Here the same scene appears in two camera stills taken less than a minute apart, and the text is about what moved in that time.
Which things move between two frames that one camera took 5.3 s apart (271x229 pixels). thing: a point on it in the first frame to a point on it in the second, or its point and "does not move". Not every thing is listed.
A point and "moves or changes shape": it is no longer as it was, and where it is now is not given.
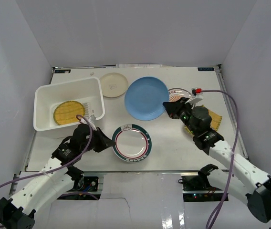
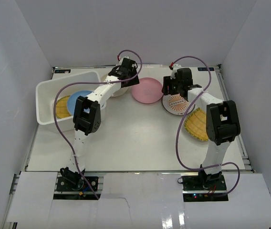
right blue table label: [206, 69] does not move
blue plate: [144, 98] to [72, 99]
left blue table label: [61, 71] does not move
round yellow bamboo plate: [65, 113] moves or changes shape
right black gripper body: [185, 114] to [172, 85]
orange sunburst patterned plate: [175, 94] moves or changes shape
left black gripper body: [98, 140] to [130, 78]
